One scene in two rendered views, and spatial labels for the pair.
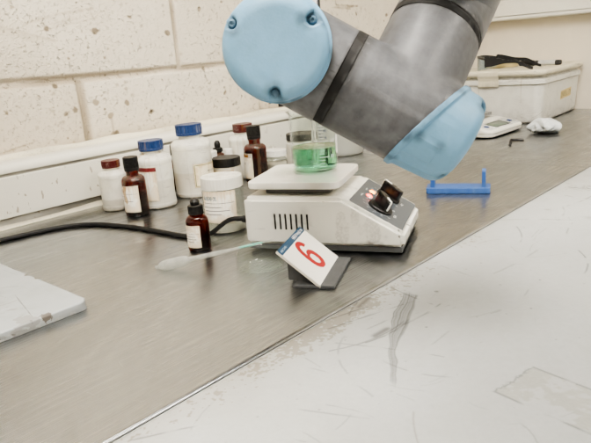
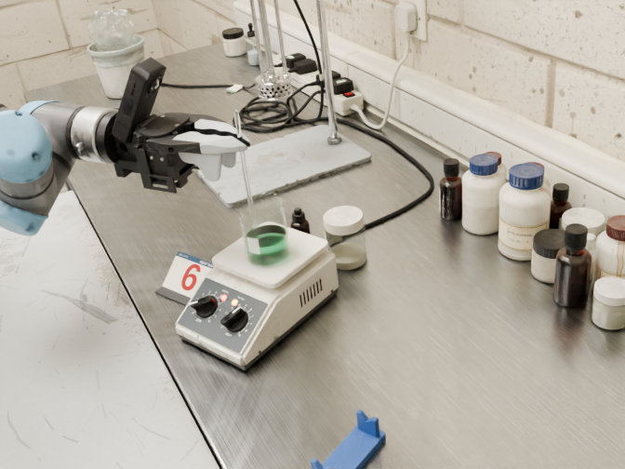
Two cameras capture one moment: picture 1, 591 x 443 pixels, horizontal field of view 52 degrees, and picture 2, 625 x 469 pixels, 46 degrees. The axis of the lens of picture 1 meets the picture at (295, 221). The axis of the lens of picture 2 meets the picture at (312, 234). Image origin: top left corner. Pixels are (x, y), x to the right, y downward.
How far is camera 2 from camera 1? 145 cm
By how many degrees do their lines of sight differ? 101
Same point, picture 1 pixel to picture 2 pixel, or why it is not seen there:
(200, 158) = (502, 212)
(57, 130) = (524, 102)
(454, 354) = (37, 314)
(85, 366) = (157, 212)
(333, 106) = not seen: hidden behind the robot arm
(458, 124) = not seen: outside the picture
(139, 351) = (155, 225)
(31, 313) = (226, 189)
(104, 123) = (565, 119)
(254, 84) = not seen: hidden behind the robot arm
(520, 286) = (67, 373)
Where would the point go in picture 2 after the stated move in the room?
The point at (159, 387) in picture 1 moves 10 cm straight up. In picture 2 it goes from (114, 231) to (99, 180)
